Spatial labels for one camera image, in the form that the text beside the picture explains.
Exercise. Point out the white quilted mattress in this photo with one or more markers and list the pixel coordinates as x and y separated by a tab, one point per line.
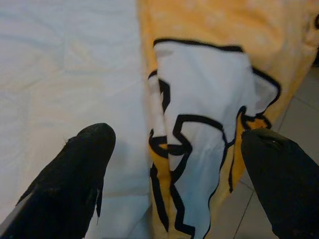
62	62

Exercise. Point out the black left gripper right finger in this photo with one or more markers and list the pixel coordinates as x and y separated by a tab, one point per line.
286	186

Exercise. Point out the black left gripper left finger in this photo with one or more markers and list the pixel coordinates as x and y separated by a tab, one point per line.
62	186

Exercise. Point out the yellow egg cartoon blanket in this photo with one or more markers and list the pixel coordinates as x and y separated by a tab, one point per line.
211	87

